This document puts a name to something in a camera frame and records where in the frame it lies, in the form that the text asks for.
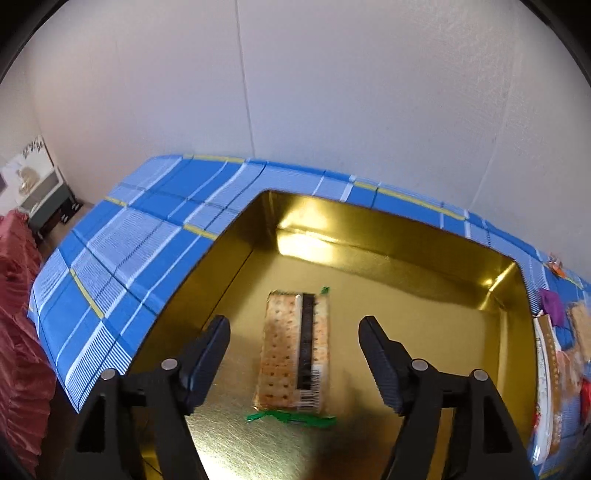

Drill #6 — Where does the long brown white snack bar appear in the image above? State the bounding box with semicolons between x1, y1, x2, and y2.
532;311;562;467

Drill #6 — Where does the red ruffled fabric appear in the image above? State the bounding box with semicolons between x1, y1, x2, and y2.
1;210;56;475

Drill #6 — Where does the gold tin box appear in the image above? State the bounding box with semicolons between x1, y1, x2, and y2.
130;192;537;479

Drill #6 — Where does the rice cracker clear pack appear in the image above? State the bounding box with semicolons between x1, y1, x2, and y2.
568;301;591;363

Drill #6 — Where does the purple snack pouch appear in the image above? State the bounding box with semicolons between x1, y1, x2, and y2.
539;289;566;327

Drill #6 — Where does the cracker pack with green ends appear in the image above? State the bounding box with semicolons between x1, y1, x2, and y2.
246;287;335;429

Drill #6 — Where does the small red candy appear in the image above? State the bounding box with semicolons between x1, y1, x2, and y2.
580;378;591;425

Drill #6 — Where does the round pastry brown packet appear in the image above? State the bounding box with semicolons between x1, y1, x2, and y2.
556;347;584;399

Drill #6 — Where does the white cabinet with picture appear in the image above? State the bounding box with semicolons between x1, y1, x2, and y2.
1;136;82;243

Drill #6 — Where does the blue plaid tablecloth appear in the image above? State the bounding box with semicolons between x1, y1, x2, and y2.
29;155;590;479

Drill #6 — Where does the orange-ended clear candy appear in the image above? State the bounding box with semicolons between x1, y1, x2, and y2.
546;255;567;279

